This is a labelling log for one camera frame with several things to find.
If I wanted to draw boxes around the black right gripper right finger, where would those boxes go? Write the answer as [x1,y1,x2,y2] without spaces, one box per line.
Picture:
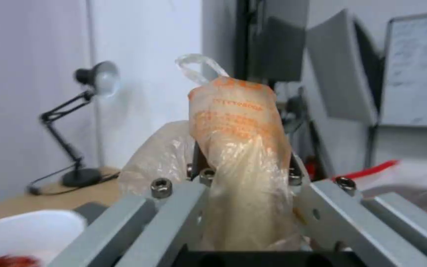
[288,154,427,267]

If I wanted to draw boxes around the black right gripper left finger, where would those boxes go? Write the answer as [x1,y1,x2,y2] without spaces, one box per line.
[46,141,217,267]

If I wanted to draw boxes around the clear orange-print plastic takeout bag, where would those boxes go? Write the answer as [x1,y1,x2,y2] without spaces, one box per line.
[119,52,319,251]

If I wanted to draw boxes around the clear bag with red strip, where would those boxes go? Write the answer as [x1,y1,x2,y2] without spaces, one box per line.
[331,159,427,232]

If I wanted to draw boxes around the dark grey flat device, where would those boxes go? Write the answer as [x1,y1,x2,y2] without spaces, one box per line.
[73,202,109,223]

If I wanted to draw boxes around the black desk lamp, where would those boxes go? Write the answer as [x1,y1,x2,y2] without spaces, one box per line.
[40,61,121,188]

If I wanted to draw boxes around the grey monitor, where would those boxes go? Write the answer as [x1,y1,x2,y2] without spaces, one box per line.
[305,8,385,126]

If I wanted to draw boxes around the white paper bowl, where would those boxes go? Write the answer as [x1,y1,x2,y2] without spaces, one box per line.
[0,210,87,267]

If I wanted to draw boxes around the red food scraps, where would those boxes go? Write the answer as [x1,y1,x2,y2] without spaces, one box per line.
[0,254,46,267]

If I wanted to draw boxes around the black monitor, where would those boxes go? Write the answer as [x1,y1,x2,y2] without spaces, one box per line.
[235,0,310,83]

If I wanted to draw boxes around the black monitor stand with cables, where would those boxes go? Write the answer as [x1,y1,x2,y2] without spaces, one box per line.
[274,81,334,178]

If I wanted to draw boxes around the whiteboard with silver frame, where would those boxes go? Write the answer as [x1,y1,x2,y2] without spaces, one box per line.
[377,11,427,128]

